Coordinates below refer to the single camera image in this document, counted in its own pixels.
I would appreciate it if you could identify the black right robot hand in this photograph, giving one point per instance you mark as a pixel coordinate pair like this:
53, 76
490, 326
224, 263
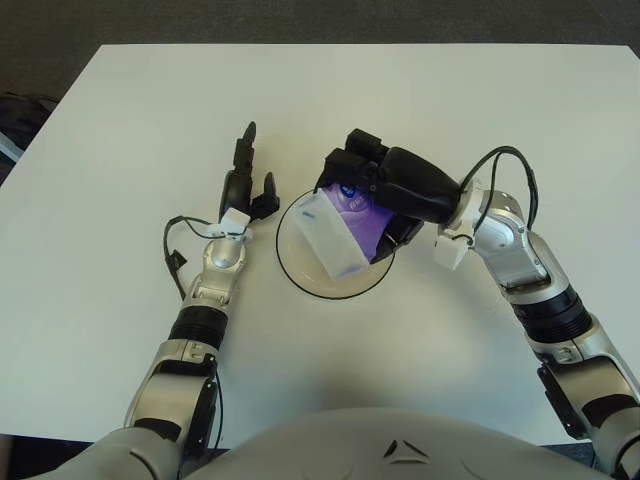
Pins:
415, 185

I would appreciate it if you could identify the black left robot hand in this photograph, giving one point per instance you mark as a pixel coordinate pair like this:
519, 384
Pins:
236, 190

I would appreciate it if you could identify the purple tissue paper pack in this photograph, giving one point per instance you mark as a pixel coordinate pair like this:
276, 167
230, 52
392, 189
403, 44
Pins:
330, 235

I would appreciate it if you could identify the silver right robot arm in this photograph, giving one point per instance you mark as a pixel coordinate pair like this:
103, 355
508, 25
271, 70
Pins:
505, 240

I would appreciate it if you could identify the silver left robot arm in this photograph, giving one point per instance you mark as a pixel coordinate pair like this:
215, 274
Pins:
225, 255

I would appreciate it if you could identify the white plate with black rim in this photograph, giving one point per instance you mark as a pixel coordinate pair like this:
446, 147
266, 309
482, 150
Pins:
310, 277

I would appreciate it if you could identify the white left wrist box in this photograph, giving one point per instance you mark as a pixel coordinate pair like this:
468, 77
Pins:
234, 220

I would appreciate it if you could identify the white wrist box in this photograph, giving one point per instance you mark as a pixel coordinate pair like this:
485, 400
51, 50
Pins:
234, 220
447, 252

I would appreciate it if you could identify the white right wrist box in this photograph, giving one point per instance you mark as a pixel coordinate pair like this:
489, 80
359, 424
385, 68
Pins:
447, 252

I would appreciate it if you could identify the dark bag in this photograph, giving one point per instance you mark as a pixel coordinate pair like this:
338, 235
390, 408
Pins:
22, 112

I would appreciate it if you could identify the grey metal bar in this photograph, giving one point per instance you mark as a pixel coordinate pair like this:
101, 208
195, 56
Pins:
7, 147

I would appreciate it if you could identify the grey robot torso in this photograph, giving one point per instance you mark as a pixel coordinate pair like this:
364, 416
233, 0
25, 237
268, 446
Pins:
320, 445

